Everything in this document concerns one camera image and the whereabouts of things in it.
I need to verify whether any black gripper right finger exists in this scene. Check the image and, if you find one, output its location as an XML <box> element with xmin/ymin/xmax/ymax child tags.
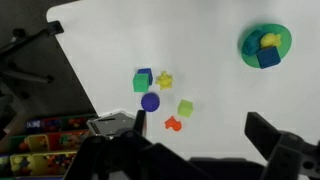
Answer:
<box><xmin>244</xmin><ymin>112</ymin><xmax>320</xmax><ymax>180</ymax></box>

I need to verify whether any teal toy in bowl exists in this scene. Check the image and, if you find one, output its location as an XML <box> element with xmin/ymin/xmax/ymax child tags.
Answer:
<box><xmin>242</xmin><ymin>30</ymin><xmax>266</xmax><ymax>56</ymax></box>

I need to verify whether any yellow spiky toy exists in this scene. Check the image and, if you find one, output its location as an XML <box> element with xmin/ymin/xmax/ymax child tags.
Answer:
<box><xmin>156</xmin><ymin>71</ymin><xmax>173</xmax><ymax>90</ymax></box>

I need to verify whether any black camera tripod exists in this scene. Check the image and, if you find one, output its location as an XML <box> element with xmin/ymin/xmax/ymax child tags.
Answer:
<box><xmin>0</xmin><ymin>21</ymin><xmax>64</xmax><ymax>84</ymax></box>

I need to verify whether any green bowl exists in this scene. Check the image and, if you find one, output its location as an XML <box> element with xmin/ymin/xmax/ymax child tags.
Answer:
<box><xmin>238</xmin><ymin>24</ymin><xmax>292</xmax><ymax>69</ymax></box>

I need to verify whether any grey metal mounting plate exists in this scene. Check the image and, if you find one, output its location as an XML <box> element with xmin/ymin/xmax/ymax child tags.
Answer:
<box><xmin>87</xmin><ymin>111</ymin><xmax>135</xmax><ymax>137</ymax></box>

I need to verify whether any orange toy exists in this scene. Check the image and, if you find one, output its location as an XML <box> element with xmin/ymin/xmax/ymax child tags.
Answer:
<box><xmin>165</xmin><ymin>116</ymin><xmax>182</xmax><ymax>131</ymax></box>

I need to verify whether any blue cube under green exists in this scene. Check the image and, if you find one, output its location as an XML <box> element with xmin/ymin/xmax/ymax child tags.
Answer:
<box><xmin>137</xmin><ymin>68</ymin><xmax>153</xmax><ymax>85</ymax></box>

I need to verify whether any purple spiky ball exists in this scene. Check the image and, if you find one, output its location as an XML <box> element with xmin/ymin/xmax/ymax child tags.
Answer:
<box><xmin>141</xmin><ymin>93</ymin><xmax>160</xmax><ymax>112</ymax></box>

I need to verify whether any lime green cube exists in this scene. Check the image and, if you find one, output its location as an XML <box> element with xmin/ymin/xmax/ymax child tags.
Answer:
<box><xmin>178</xmin><ymin>99</ymin><xmax>193</xmax><ymax>118</ymax></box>

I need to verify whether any toy storage shelf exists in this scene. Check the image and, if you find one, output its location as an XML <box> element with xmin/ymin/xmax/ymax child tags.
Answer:
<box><xmin>0</xmin><ymin>114</ymin><xmax>94</xmax><ymax>179</ymax></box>

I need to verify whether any yellow duck toy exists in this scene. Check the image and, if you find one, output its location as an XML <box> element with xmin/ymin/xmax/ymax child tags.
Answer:
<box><xmin>260</xmin><ymin>33</ymin><xmax>281</xmax><ymax>48</ymax></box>

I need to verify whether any dark blue cube in bowl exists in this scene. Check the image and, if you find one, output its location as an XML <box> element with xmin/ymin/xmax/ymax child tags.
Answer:
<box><xmin>257</xmin><ymin>46</ymin><xmax>281</xmax><ymax>69</ymax></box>

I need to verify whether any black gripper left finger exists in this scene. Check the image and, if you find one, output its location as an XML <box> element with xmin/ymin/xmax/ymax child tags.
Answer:
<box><xmin>64</xmin><ymin>110</ymin><xmax>213</xmax><ymax>180</ymax></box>

